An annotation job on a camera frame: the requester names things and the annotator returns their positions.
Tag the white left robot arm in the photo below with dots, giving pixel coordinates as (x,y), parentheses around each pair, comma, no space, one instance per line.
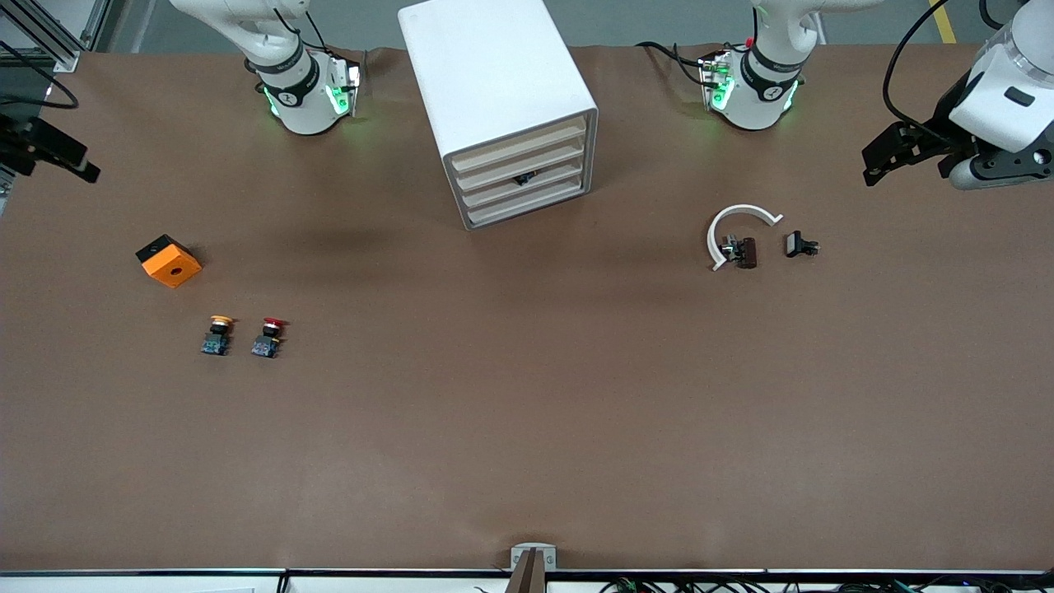
(766,99)

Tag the grey metal clamp bracket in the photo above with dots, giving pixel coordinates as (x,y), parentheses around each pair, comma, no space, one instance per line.
(515,553)

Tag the red push button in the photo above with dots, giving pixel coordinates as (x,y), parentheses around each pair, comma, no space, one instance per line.
(265,346)

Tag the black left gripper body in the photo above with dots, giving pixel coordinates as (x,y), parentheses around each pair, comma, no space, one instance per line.
(944,121)

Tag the silver base connector block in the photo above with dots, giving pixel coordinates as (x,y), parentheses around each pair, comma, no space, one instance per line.
(350,86)
(718,86)

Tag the white table edge rail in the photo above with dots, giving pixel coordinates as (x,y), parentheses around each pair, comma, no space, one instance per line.
(370,583)

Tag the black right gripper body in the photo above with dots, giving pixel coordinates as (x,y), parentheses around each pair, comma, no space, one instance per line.
(18,142)

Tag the beige cabinet drawer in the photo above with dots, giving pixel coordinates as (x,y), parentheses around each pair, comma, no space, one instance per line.
(494,190)
(494,207)
(494,155)

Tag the dark brown component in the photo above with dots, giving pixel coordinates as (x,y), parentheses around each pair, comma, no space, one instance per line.
(748,253)

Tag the brown tapered post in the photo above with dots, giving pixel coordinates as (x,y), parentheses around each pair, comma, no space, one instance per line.
(529,576)

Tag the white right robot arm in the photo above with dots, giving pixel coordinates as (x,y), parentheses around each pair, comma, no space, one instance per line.
(296,107)

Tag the yellow push button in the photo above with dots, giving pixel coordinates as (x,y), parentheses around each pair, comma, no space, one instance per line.
(216,342)

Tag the orange black switch box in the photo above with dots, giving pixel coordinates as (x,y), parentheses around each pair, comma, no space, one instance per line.
(173,268)

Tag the brown table mat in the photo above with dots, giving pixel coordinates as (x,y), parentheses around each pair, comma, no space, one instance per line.
(527,412)

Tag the aluminium frame profile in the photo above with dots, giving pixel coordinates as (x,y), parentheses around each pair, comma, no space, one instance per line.
(67,62)

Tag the black left camera bracket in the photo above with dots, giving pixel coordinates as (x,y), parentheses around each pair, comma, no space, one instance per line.
(1021,161)

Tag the white curved plastic piece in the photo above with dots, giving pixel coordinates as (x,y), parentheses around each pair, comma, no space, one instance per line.
(741,210)

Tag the small black component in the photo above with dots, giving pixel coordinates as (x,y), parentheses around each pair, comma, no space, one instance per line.
(795,244)

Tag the white drawer cabinet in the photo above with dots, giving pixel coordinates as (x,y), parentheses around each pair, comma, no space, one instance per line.
(486,66)

